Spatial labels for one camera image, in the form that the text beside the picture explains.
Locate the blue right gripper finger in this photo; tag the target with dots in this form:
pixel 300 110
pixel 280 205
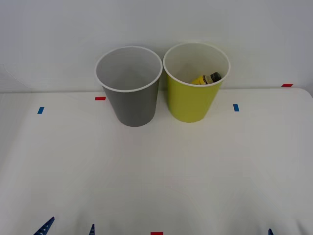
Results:
pixel 270 232

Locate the yellow bottle with black cap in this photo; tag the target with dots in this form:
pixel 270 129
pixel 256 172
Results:
pixel 201 80

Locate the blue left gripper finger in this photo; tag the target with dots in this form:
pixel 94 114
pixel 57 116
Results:
pixel 92 231
pixel 45 227

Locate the yellow-green plastic waste bin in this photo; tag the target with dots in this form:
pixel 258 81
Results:
pixel 190 102

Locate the grey plastic waste bin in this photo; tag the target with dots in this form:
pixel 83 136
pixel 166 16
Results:
pixel 133 107

